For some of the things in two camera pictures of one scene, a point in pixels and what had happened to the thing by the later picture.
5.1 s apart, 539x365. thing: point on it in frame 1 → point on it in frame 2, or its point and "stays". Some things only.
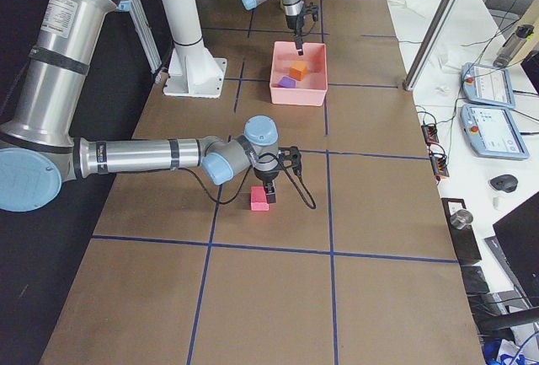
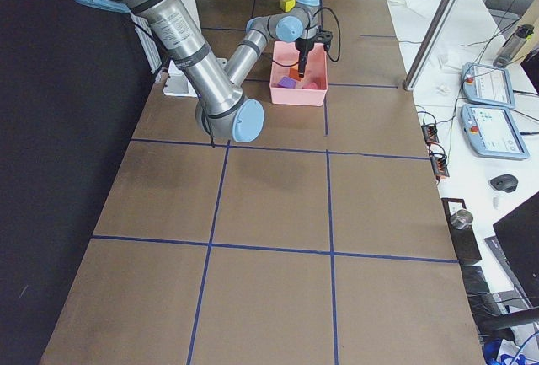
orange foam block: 297,70 stays
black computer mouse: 507,183 stays
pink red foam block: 258,201 → 312,86
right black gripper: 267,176 → 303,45
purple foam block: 286,82 stays
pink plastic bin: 298,79 stays
